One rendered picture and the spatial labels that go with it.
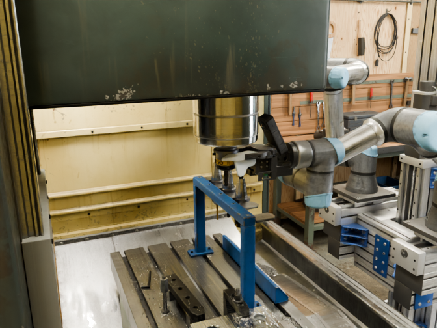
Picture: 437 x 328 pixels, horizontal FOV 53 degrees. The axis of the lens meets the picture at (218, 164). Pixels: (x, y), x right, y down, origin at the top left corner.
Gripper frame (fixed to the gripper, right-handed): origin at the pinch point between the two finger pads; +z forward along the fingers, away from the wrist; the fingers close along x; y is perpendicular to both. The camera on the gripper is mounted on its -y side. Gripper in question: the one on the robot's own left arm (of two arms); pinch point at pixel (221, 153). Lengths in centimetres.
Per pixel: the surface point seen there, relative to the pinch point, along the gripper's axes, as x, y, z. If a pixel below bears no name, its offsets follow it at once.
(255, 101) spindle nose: -6.4, -13.4, -5.6
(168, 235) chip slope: 94, 63, -12
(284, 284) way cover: 51, 75, -52
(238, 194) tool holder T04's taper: 29.0, 22.1, -18.4
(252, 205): 23.5, 24.5, -21.1
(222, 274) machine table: 38, 56, -17
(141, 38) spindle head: -12.5, -26.9, 21.8
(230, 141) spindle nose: -7.5, -4.6, 1.0
